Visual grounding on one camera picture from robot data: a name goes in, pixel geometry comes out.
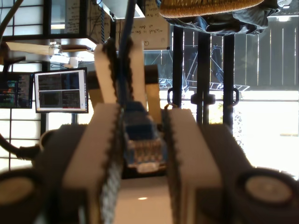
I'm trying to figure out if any clear glass jar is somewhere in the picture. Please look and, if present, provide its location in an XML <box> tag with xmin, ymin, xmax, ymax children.
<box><xmin>48</xmin><ymin>41</ymin><xmax>62</xmax><ymax>56</ymax></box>

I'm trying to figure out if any wooden desk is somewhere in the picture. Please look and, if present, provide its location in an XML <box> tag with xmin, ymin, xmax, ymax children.
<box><xmin>4</xmin><ymin>38</ymin><xmax>99</xmax><ymax>56</ymax></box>

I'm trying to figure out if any black camera cable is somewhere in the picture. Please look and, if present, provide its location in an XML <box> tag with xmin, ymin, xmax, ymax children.
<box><xmin>0</xmin><ymin>0</ymin><xmax>45</xmax><ymax>162</ymax></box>

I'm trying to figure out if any white framed computer monitor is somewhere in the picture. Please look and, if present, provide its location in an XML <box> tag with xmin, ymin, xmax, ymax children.
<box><xmin>34</xmin><ymin>67</ymin><xmax>89</xmax><ymax>114</ymax></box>

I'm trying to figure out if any tan mesh chair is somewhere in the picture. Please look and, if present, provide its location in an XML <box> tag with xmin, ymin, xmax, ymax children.
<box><xmin>159</xmin><ymin>0</ymin><xmax>265</xmax><ymax>19</ymax></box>

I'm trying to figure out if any whiteboard with handwriting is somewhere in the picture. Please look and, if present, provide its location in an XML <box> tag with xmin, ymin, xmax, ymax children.
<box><xmin>65</xmin><ymin>0</ymin><xmax>87</xmax><ymax>35</ymax></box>

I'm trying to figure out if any dark computer monitor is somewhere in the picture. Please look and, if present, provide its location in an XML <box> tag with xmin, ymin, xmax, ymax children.
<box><xmin>0</xmin><ymin>73</ymin><xmax>33</xmax><ymax>110</ymax></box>

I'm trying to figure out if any dark blue cloth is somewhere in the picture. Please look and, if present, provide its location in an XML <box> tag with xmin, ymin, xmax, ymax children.
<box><xmin>167</xmin><ymin>4</ymin><xmax>282</xmax><ymax>36</ymax></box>

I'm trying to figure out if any blue network cable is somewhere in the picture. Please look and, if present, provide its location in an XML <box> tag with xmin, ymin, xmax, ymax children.
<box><xmin>116</xmin><ymin>0</ymin><xmax>170</xmax><ymax>175</ymax></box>

